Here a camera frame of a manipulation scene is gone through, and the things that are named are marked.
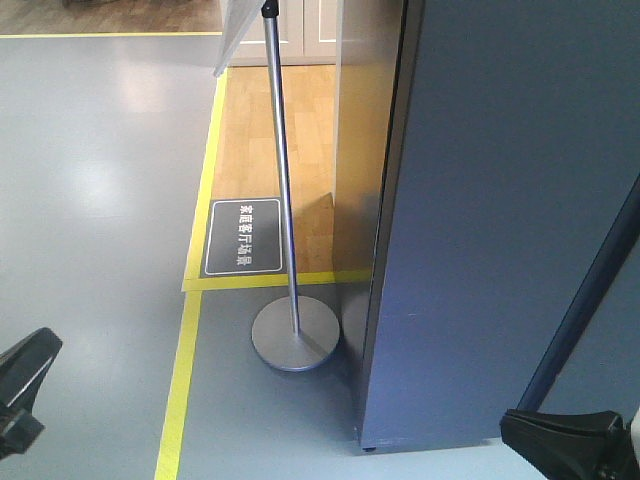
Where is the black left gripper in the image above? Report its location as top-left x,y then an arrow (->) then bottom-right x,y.
1,327 -> 63,459

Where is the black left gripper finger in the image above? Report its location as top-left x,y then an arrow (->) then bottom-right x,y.
500,409 -> 625,479

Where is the dark grey fridge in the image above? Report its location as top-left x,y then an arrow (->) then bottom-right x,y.
359,1 -> 639,451

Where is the yellow floor tape line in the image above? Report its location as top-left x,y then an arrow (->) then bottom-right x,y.
1,34 -> 366,479

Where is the dark floor sign sticker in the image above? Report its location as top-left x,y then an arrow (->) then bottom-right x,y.
201,198 -> 285,277

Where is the silver sign stand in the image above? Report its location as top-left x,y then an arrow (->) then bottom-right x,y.
214,1 -> 341,372

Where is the white cabinet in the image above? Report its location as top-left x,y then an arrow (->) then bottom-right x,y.
217,1 -> 405,70

